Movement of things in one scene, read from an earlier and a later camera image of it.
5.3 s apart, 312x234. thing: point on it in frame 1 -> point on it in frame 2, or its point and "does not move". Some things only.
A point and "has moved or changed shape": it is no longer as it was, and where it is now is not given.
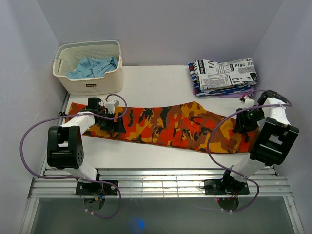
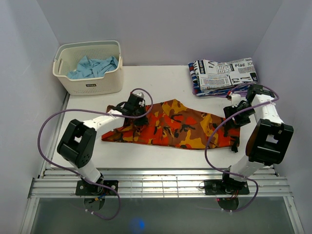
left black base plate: (95, 188) does not move
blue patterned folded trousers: (227, 90) does not move
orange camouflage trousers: (191, 126) has moved or changed shape
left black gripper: (114, 126) -> (143, 122)
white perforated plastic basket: (69, 55) does not move
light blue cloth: (86, 68) does not move
